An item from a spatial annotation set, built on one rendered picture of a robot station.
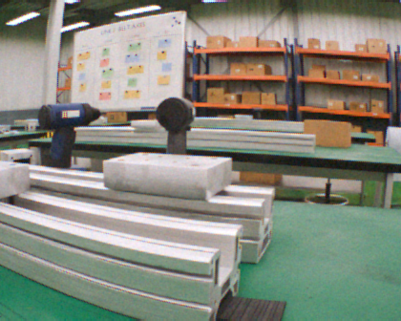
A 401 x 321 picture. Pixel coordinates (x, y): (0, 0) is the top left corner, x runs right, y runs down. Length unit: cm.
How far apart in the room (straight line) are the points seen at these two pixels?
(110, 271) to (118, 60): 359
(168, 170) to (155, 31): 322
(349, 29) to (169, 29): 806
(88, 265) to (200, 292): 12
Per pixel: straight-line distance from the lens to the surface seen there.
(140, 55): 372
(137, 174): 52
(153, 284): 33
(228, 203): 48
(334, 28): 1105
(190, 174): 48
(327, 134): 225
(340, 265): 50
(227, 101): 1039
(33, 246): 42
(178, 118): 66
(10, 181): 52
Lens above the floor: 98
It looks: 8 degrees down
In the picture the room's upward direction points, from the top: 1 degrees clockwise
